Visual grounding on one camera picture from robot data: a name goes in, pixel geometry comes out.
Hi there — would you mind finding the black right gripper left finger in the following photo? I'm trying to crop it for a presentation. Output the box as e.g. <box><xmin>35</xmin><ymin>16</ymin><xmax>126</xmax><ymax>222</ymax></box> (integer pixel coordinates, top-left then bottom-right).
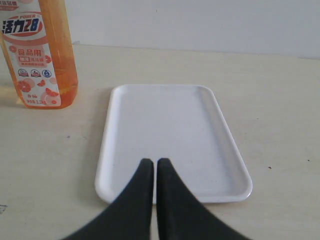
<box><xmin>65</xmin><ymin>158</ymin><xmax>154</xmax><ymax>240</ymax></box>

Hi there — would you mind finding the orange pump soap bottle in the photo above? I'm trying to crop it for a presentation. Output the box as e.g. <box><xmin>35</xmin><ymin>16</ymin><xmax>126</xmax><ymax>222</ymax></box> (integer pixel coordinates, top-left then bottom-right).
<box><xmin>0</xmin><ymin>0</ymin><xmax>78</xmax><ymax>109</ymax></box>

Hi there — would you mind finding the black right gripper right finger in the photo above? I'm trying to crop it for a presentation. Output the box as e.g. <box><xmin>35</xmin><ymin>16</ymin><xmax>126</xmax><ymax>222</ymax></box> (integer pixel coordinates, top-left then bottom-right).
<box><xmin>156</xmin><ymin>158</ymin><xmax>247</xmax><ymax>240</ymax></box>

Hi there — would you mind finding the white rectangular plastic tray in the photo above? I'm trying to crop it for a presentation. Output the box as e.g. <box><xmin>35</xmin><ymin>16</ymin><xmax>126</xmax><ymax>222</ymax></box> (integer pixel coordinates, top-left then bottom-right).
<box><xmin>95</xmin><ymin>84</ymin><xmax>253</xmax><ymax>203</ymax></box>

